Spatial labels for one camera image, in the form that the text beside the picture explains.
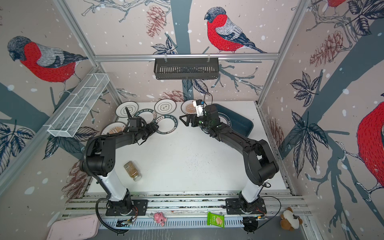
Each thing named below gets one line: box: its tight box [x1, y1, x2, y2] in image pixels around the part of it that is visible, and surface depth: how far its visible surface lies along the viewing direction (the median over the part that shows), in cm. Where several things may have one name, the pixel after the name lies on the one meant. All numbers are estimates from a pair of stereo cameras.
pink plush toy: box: [153, 211, 167, 227], surface depth 70 cm
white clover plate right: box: [154, 98, 177, 115], surface depth 121 cm
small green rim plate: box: [134, 108, 157, 124], surface depth 116 cm
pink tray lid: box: [46, 213, 99, 240], surface depth 68 cm
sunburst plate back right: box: [180, 99, 197, 115], surface depth 120 cm
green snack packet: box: [206, 211, 225, 229], surface depth 71 cm
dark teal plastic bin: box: [212, 103, 254, 138], surface depth 109 cm
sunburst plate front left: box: [100, 121, 126, 135], surface depth 109 cm
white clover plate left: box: [115, 101, 139, 118], surface depth 121 cm
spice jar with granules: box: [123, 160, 142, 182], surface depth 83 cm
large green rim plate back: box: [155, 114, 178, 135], surface depth 111 cm
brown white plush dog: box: [280, 207, 303, 232], surface depth 69 cm
